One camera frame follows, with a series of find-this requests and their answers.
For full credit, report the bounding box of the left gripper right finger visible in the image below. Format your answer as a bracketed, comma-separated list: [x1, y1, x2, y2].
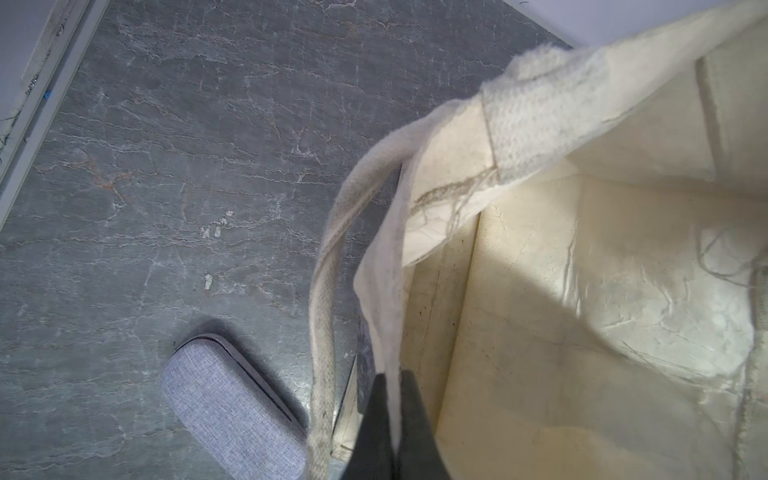
[395, 370, 450, 480]

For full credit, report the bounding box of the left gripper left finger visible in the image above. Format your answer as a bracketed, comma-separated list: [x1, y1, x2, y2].
[341, 374, 395, 480]

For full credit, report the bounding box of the cream canvas tote bag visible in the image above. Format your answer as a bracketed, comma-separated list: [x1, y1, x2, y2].
[306, 1, 767, 479]

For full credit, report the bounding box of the grey fabric glasses case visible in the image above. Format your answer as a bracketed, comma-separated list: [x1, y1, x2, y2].
[161, 334, 307, 479]

